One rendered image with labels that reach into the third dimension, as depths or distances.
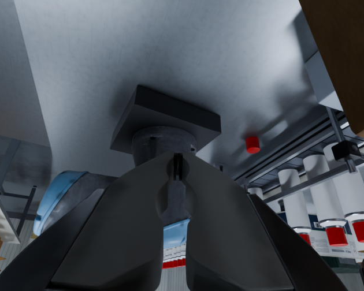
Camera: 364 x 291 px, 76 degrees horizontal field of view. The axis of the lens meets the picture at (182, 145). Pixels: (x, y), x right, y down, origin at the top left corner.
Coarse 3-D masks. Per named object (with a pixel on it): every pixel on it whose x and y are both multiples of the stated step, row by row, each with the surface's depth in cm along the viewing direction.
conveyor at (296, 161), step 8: (344, 128) 48; (344, 136) 50; (352, 136) 50; (320, 144) 53; (304, 152) 57; (312, 152) 56; (320, 152) 57; (288, 160) 61; (296, 160) 60; (280, 168) 64; (296, 168) 64; (264, 176) 70; (272, 176) 69; (256, 184) 75; (264, 184) 75; (272, 184) 75
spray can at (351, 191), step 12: (336, 180) 49; (348, 180) 47; (360, 180) 46; (336, 192) 49; (348, 192) 46; (360, 192) 45; (348, 204) 45; (360, 204) 44; (348, 216) 45; (360, 216) 44; (360, 228) 43; (360, 240) 43
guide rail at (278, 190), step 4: (360, 148) 51; (304, 176) 64; (300, 180) 65; (304, 180) 64; (276, 188) 73; (280, 188) 72; (268, 192) 76; (272, 192) 75; (276, 192) 73; (264, 196) 78; (268, 196) 76
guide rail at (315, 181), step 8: (360, 160) 43; (336, 168) 48; (344, 168) 46; (320, 176) 51; (328, 176) 49; (336, 176) 48; (304, 184) 54; (312, 184) 52; (280, 192) 61; (288, 192) 58; (296, 192) 57; (264, 200) 67; (272, 200) 63
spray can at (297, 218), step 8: (288, 168) 63; (280, 176) 64; (288, 176) 62; (296, 176) 62; (280, 184) 64; (288, 184) 62; (296, 184) 61; (288, 200) 60; (296, 200) 59; (304, 200) 60; (288, 208) 59; (296, 208) 58; (304, 208) 58; (288, 216) 59; (296, 216) 57; (304, 216) 57; (288, 224) 58; (296, 224) 56; (304, 224) 56; (296, 232) 56; (304, 232) 56
